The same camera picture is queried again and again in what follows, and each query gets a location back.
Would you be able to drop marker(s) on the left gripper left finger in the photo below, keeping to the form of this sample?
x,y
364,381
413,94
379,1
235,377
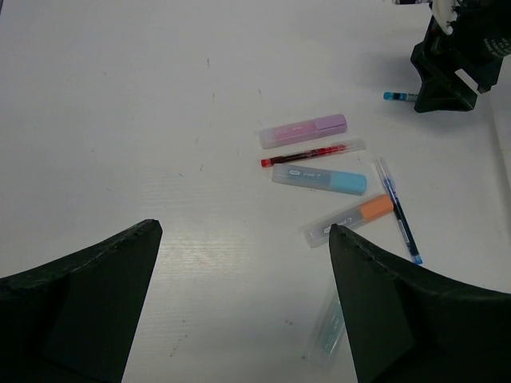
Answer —
x,y
74,319

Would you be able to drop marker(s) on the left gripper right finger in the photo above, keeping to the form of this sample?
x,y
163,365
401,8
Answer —
x,y
406,323

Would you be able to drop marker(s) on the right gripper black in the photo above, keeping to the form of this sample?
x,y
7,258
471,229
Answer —
x,y
461,54

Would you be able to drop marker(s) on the teal pen refill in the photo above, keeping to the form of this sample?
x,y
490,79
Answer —
x,y
397,96

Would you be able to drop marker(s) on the green capped lead case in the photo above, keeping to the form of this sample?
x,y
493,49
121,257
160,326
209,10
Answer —
x,y
328,332

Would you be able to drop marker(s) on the red ink pen refill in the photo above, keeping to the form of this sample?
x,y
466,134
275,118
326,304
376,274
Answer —
x,y
346,146

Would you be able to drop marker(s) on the dark blue pen refill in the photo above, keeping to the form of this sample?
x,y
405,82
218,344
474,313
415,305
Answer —
x,y
388,183

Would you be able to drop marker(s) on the blue capped lead case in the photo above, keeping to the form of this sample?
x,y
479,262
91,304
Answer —
x,y
320,179

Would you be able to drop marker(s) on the orange capped lead case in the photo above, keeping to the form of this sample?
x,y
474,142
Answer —
x,y
377,206

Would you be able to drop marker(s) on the purple capped lead case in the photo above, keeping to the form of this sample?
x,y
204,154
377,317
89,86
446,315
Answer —
x,y
302,131

